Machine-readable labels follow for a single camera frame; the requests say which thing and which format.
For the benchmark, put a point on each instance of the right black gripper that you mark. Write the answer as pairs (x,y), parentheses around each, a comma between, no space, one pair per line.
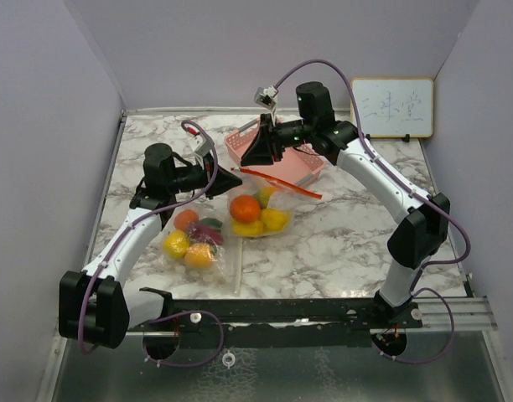
(263,150)

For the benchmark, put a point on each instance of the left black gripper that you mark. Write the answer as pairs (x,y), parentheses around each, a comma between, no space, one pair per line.
(222,181)

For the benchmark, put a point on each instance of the orange toy tangerine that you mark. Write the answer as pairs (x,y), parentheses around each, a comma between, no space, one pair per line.
(245,209)

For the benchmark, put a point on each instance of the green yellow toy mango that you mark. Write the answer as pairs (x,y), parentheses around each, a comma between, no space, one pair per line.
(263,195)

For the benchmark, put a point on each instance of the green toy lime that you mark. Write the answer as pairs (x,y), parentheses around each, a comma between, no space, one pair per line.
(212,223)

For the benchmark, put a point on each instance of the yellow orange toy pepper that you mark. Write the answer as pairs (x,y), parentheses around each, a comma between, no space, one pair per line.
(252,229)

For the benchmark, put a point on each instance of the purple toy sweet potato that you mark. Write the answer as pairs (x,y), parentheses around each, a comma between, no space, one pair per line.
(206,234)

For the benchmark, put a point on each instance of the yellow toy fruit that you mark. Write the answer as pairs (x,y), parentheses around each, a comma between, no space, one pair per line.
(275,219)

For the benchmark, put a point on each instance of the yellow toy lemon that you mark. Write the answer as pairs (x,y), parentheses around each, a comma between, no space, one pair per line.
(176,244)

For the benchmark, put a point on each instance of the clear zip top bag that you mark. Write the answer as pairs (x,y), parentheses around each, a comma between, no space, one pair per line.
(225,273)

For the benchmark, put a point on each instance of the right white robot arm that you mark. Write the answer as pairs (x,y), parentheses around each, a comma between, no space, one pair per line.
(421,220)

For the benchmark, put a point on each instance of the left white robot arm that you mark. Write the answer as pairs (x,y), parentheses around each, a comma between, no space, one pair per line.
(92,306)

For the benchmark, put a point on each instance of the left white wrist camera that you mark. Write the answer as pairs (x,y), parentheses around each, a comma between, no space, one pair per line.
(202,150)

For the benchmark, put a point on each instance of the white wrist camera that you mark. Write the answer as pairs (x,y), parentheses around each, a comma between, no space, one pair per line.
(267,98)
(202,150)

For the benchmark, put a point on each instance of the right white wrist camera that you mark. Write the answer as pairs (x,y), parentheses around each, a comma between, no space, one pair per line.
(267,98)

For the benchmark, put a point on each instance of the small whiteboard wooden frame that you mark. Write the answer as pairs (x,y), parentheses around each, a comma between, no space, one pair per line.
(393,107)

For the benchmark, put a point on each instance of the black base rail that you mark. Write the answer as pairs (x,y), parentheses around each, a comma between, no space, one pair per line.
(277,323)

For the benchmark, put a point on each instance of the aluminium frame rail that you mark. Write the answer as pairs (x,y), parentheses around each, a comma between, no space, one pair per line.
(469,314)

